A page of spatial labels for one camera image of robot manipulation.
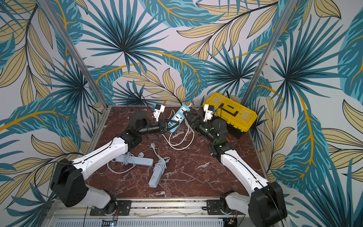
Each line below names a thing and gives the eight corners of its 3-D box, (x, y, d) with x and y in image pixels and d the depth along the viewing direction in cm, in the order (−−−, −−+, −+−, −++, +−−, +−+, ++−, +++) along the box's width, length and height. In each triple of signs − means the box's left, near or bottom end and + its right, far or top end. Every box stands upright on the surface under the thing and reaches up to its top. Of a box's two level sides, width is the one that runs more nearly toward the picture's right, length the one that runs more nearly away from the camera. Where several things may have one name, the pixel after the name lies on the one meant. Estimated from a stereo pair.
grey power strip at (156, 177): (150, 188, 82) (148, 185, 76) (156, 170, 88) (154, 165, 82) (158, 190, 81) (156, 187, 75) (163, 171, 88) (162, 167, 82)
